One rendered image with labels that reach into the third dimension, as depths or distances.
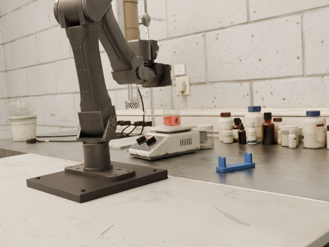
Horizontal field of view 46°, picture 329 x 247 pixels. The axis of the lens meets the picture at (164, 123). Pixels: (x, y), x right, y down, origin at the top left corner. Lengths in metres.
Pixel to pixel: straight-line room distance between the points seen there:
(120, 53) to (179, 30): 0.85
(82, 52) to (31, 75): 2.22
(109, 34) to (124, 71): 0.12
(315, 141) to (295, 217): 0.65
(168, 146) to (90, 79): 0.40
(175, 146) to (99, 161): 0.36
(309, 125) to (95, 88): 0.68
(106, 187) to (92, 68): 0.27
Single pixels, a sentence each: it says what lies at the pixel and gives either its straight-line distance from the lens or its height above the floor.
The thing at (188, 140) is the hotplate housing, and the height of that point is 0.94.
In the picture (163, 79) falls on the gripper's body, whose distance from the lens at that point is 1.21.
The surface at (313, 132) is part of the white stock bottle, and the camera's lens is 1.27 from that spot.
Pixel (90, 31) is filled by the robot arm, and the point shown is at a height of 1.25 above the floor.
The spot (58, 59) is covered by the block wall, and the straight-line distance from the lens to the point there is 2.73.
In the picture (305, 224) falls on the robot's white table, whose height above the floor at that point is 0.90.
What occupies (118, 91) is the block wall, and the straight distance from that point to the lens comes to 2.19.
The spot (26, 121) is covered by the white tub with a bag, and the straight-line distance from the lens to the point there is 2.03.
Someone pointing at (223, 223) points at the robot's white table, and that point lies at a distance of 0.61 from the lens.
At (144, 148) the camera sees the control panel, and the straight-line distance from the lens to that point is 1.19.
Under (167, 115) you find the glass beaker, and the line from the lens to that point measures 1.26.
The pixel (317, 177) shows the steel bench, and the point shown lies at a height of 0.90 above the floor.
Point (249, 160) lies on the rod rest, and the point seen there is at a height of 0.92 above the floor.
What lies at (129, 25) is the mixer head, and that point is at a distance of 1.59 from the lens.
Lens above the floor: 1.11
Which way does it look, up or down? 5 degrees down
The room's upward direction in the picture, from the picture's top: 4 degrees counter-clockwise
